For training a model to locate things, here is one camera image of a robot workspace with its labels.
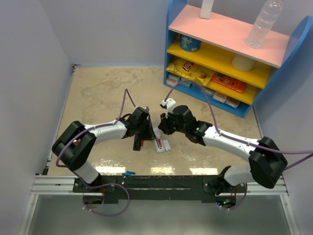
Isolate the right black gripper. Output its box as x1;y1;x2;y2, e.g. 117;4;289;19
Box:
159;110;187;136

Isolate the white remote control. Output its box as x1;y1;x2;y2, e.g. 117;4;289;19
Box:
153;127;166;153

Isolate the black remote control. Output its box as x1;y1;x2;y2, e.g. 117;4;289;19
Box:
133;134;143;151

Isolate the white battery cover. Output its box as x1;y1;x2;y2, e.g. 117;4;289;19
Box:
163;140;171;151

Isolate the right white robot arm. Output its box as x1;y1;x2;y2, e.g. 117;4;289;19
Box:
158;105;288;192

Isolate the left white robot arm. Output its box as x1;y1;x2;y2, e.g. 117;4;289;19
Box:
52;107;156;192

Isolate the small white box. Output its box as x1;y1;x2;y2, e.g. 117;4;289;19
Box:
201;87;215;96
213;92;228;103
165;73;180;87
179;77;192;88
225;97;241;109

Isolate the small white box leftmost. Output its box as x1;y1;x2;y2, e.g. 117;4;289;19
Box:
165;73;180;87

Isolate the yellow Lays chips bag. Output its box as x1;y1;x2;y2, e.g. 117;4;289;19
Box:
166;57;216;86

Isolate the orange snack box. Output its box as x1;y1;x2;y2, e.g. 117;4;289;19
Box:
211;72;246;94

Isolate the blue shelf unit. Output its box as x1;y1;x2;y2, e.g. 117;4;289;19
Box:
164;0;313;118

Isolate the blue snack can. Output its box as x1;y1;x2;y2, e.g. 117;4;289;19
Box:
179;34;201;52

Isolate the white paper roll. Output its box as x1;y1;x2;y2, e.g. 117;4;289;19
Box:
231;54;257;72

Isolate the white bottle on shelf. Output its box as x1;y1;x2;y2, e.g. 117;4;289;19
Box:
200;0;214;19

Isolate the clear plastic water bottle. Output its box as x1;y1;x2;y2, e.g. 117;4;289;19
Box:
246;0;284;48

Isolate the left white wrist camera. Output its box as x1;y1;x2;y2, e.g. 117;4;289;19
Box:
135;106;149;113

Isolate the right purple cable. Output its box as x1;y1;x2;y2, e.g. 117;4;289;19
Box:
164;79;313;171

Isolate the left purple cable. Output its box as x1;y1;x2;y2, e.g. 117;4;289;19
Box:
55;88;137;189

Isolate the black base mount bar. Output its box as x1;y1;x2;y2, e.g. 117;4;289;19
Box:
73;175;246;205

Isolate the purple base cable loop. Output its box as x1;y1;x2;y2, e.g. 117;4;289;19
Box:
82;182;130;216

